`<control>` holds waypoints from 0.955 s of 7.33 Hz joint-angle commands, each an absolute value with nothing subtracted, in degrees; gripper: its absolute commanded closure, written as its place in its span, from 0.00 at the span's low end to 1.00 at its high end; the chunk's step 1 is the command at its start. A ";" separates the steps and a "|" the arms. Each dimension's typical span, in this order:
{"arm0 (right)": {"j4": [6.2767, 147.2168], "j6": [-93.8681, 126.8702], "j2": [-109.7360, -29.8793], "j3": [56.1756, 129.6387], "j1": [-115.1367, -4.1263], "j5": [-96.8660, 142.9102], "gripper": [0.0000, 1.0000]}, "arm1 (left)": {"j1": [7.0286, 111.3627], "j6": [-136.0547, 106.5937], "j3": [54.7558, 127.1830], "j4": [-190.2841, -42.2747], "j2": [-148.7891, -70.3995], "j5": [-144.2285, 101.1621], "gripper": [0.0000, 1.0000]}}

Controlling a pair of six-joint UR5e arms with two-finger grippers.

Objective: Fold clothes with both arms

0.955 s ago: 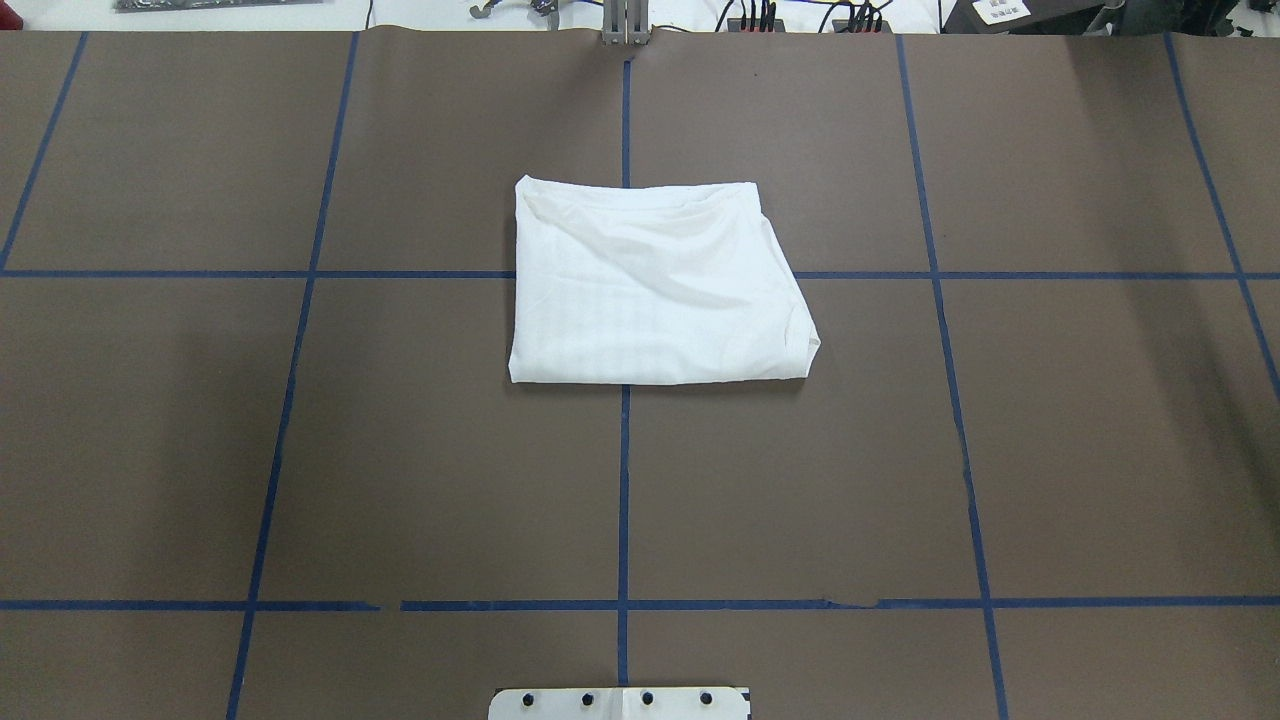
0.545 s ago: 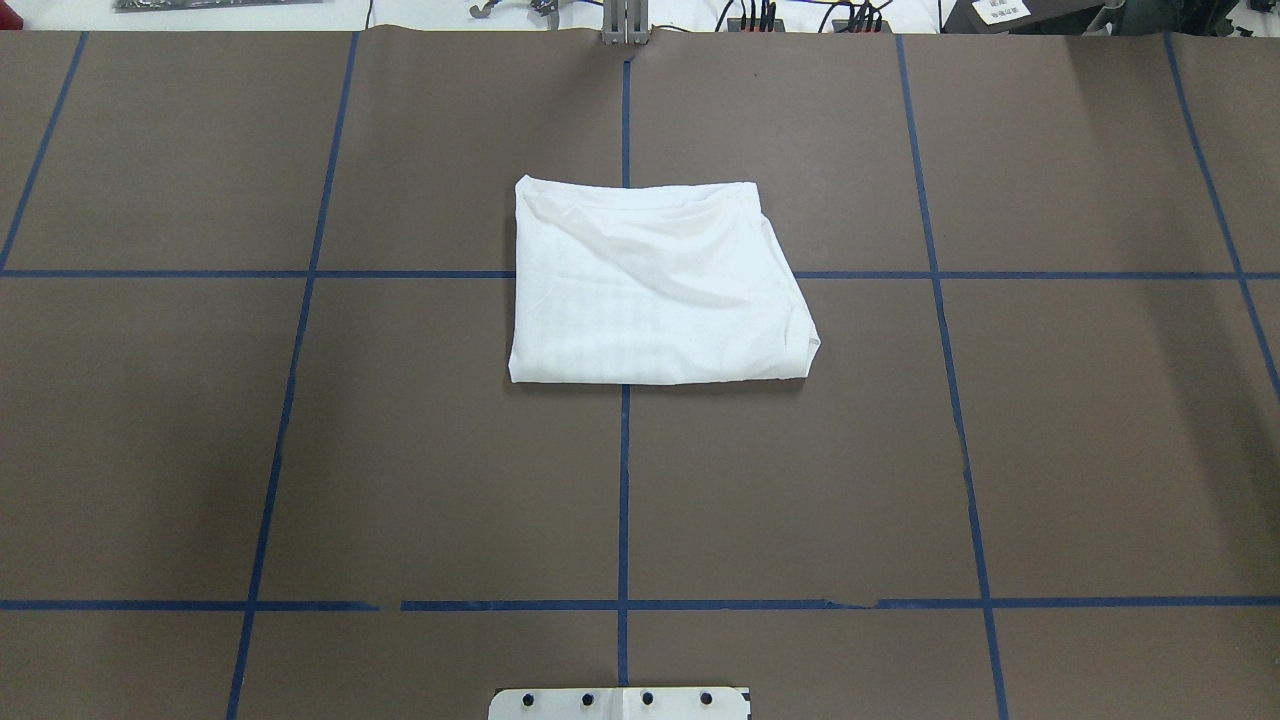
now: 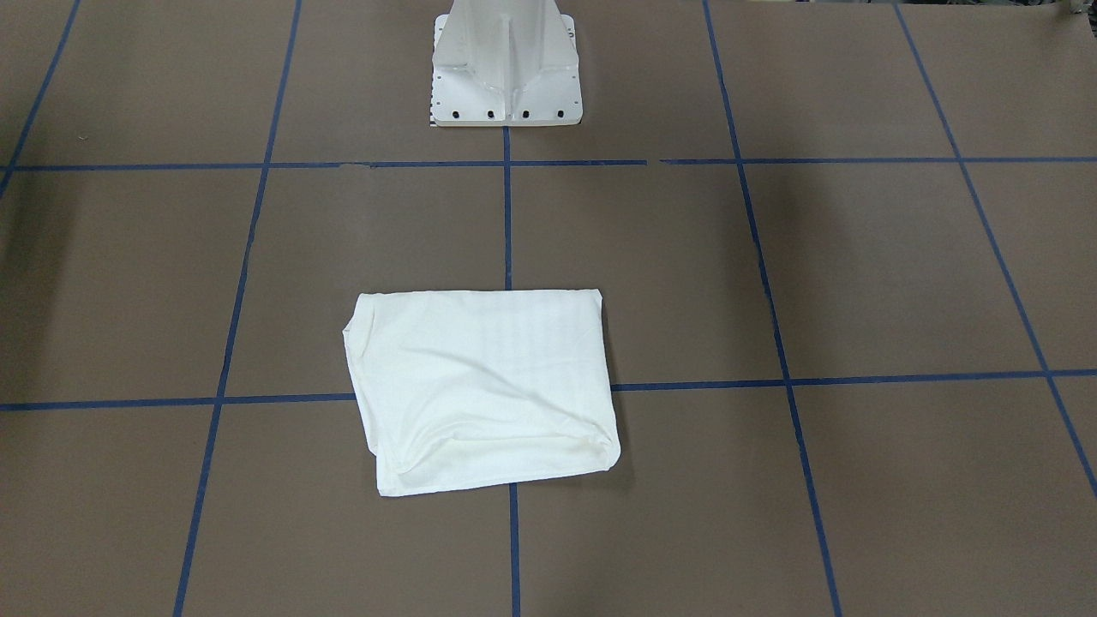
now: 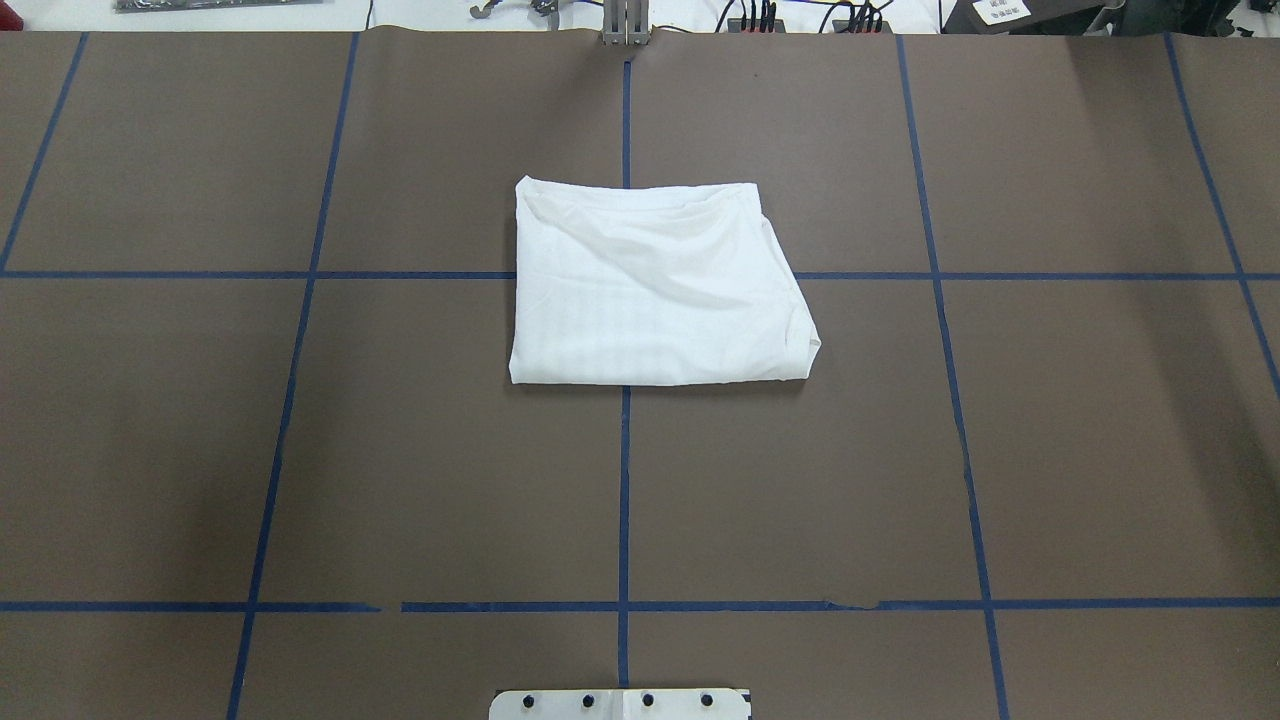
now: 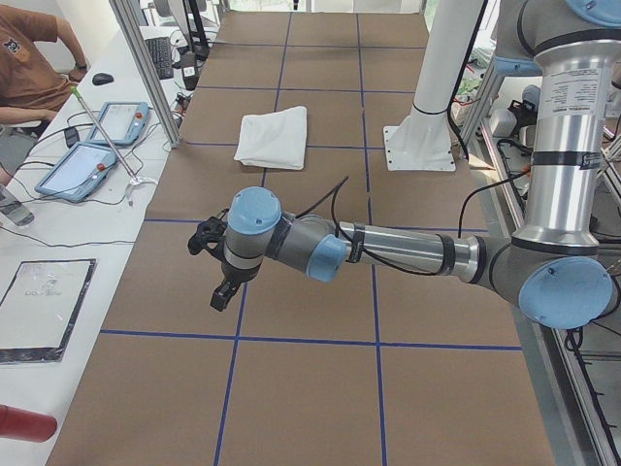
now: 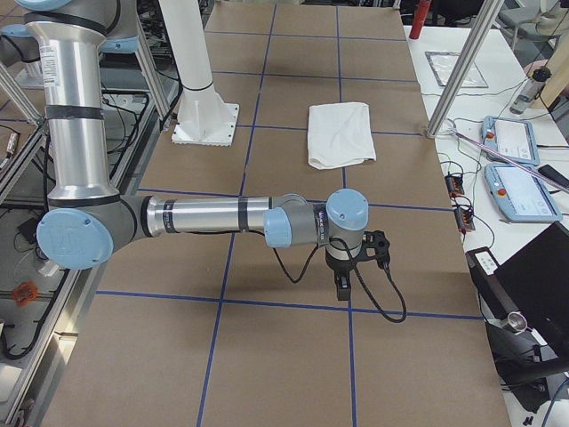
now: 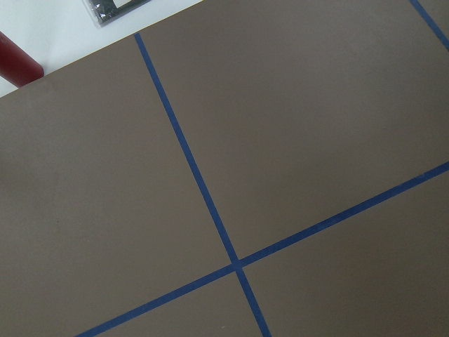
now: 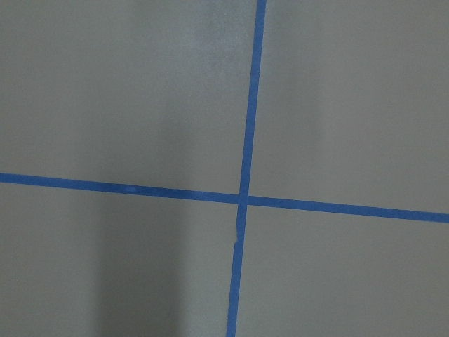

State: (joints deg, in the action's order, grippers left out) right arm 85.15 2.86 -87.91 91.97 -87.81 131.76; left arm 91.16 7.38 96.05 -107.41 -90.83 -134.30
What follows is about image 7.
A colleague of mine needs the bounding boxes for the black framed clear sheet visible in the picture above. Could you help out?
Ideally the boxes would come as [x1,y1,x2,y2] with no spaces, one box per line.
[85,0,149,26]

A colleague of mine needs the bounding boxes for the red bottle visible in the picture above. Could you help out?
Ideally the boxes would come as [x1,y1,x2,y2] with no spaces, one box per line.
[0,32,44,88]

